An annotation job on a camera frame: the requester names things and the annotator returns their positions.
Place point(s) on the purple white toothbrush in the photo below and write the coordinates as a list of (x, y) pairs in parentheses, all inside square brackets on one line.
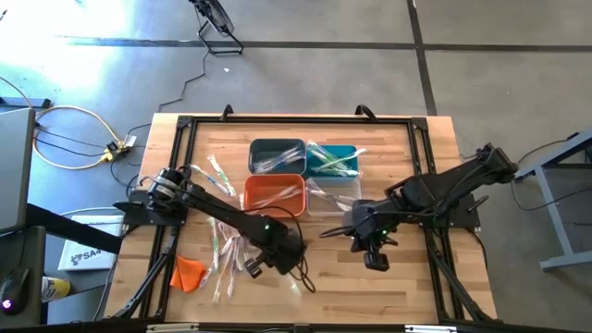
[(314, 186), (223, 231)]

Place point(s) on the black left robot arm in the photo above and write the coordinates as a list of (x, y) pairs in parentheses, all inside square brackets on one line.
[(222, 213)]

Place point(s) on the black flat floor bar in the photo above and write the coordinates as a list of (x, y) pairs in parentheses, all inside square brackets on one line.
[(28, 102)]

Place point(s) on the clear plastic bin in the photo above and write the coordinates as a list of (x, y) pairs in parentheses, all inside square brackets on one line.
[(324, 208)]

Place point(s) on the black aluminium table frame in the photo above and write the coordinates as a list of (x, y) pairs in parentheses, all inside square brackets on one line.
[(415, 162)]

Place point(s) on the orange plastic bin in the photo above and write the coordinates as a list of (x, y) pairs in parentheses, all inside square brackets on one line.
[(259, 185)]

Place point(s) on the black computer mouse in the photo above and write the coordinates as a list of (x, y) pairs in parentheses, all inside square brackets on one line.
[(14, 293)]

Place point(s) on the grey laptop computer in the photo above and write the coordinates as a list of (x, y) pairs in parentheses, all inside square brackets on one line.
[(16, 171)]

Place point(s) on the silver aluminium bar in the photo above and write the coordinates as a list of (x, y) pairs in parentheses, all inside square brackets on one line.
[(171, 328), (430, 329)]

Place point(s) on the dark green plastic bin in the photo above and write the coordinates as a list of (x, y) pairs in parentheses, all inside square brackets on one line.
[(259, 145)]

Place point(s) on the orange white toothbrush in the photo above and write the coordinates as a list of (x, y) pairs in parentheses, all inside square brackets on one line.
[(222, 277)]

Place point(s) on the blue white toothbrush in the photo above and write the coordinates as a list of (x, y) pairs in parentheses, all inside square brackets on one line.
[(210, 179), (282, 156), (277, 165)]

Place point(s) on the yellow black power plug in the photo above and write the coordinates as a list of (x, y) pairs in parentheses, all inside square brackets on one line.
[(113, 152)]

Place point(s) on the black floor fan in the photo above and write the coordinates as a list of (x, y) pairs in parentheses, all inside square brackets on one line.
[(217, 16)]

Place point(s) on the pink white toothbrush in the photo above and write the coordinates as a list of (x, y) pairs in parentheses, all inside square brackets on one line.
[(205, 276), (241, 201), (263, 207), (296, 193)]

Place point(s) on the green white toothbrush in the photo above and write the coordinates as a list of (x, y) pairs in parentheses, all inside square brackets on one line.
[(333, 162), (351, 156), (294, 286), (213, 242), (337, 172), (319, 150), (222, 176)]

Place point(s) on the clear toothbrush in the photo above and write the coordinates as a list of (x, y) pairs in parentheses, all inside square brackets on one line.
[(333, 196)]

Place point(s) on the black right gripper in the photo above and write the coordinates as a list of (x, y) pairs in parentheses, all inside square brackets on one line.
[(370, 238)]

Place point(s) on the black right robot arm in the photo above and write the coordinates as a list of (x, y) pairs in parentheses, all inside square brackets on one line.
[(444, 189)]

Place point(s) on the grey metal desk frame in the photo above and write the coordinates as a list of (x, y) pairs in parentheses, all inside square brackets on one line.
[(552, 215)]

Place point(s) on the teal plastic bin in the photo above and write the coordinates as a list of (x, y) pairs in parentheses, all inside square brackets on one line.
[(344, 150)]

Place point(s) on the white printed box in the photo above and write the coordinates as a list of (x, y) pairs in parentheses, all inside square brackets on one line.
[(83, 259)]

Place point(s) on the orange cloth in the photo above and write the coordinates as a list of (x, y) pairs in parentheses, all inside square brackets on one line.
[(187, 275)]

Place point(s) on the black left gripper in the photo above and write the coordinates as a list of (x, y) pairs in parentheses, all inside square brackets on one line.
[(287, 256)]

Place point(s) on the yellow white can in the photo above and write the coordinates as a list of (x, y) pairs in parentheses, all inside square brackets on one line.
[(55, 289)]

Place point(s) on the black diagonal frame strut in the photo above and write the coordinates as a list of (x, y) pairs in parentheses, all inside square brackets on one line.
[(462, 287), (148, 277)]

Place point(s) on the dark operator desk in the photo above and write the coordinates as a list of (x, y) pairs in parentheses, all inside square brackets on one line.
[(18, 250)]

